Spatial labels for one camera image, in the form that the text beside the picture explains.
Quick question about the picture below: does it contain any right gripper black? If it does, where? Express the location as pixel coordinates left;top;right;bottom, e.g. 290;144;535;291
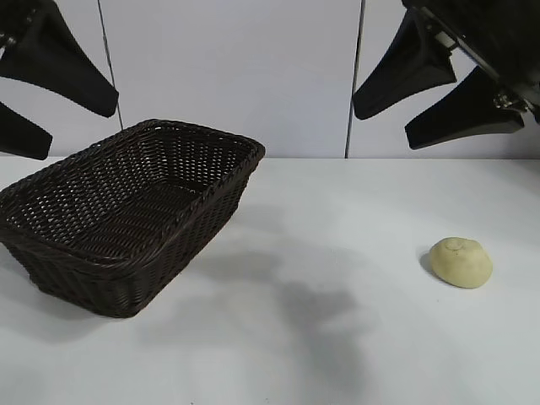
351;0;540;150

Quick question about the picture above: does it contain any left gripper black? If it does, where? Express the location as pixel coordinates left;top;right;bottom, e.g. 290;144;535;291
0;0;120;161

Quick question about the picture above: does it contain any dark brown wicker basket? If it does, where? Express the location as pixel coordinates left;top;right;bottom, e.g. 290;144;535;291
0;118;267;320

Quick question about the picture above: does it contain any pale yellow egg yolk pastry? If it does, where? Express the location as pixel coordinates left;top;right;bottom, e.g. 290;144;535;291
429;236;494;290

